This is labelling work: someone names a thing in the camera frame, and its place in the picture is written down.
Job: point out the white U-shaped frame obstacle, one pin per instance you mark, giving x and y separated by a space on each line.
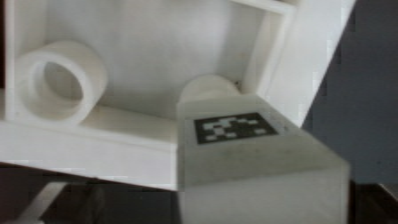
99 203

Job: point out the white chair leg block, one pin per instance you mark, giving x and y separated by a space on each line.
259 174

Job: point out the white chair seat part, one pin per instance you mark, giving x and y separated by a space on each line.
257 40

